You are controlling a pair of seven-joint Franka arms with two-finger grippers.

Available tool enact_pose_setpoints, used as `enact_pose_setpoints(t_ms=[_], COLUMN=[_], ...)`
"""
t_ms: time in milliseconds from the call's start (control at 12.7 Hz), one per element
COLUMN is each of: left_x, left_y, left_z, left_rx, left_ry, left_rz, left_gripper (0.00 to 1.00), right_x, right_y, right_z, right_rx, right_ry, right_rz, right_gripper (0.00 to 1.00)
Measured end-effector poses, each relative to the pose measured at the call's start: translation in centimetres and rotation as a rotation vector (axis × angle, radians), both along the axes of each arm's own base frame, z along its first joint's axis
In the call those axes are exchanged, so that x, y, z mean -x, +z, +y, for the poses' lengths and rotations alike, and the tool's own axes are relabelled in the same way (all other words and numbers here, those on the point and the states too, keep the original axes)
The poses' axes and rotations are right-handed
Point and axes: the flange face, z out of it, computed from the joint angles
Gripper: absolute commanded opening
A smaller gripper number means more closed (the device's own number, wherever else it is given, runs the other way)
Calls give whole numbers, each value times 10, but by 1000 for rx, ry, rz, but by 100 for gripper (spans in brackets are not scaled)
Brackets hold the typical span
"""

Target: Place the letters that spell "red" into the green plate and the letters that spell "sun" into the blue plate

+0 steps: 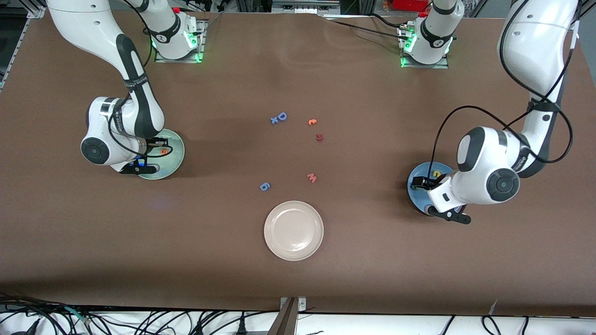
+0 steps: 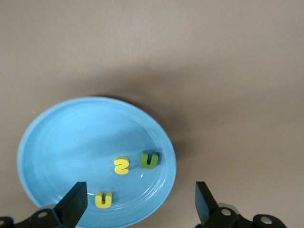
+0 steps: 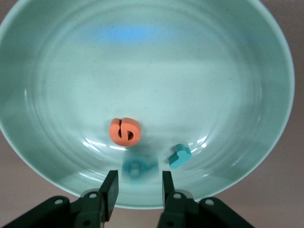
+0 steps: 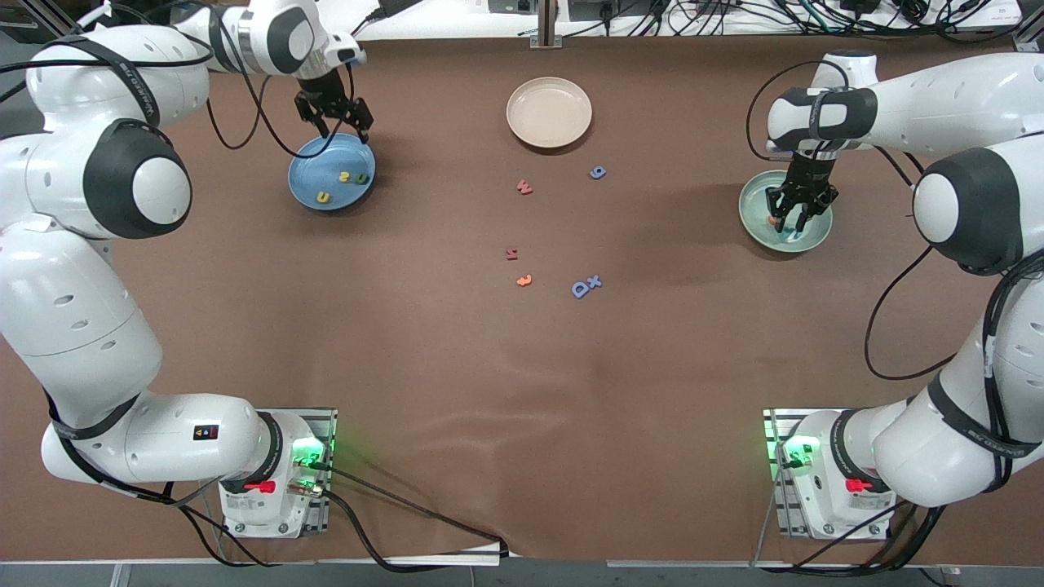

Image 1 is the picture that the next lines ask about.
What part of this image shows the blue plate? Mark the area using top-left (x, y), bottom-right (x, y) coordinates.
top-left (407, 161), bottom-right (459, 215)

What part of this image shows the pale green plate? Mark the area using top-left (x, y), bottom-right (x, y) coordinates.
top-left (137, 129), bottom-right (185, 181)

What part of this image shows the beige plate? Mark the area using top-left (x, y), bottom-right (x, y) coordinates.
top-left (264, 201), bottom-right (324, 261)

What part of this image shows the red box behind table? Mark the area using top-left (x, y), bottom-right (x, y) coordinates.
top-left (393, 0), bottom-right (430, 12)

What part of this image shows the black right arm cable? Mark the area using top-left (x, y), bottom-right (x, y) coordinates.
top-left (108, 0), bottom-right (174, 161)

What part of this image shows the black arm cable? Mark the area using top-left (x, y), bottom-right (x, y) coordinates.
top-left (108, 0), bottom-right (174, 161)
top-left (431, 0), bottom-right (574, 189)

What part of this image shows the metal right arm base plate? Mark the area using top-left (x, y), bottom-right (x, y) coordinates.
top-left (155, 20), bottom-right (206, 63)

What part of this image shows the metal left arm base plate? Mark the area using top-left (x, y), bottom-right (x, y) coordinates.
top-left (400, 23), bottom-right (450, 69)

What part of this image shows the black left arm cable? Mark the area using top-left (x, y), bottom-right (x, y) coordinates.
top-left (431, 0), bottom-right (574, 189)

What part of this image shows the looped black floor cable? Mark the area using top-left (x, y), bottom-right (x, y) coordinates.
top-left (481, 315), bottom-right (502, 335)

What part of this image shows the long black table cable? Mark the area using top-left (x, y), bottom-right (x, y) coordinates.
top-left (332, 19), bottom-right (410, 41)

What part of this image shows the short black table cable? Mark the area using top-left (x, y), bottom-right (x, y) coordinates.
top-left (370, 13), bottom-right (410, 28)

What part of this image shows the teal floor cable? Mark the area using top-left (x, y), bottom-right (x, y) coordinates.
top-left (64, 306), bottom-right (90, 325)

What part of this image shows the metal table edge bracket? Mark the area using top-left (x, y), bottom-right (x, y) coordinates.
top-left (266, 296), bottom-right (307, 335)

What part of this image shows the aluminium frame behind table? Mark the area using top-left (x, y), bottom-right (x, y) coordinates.
top-left (271, 0), bottom-right (341, 14)

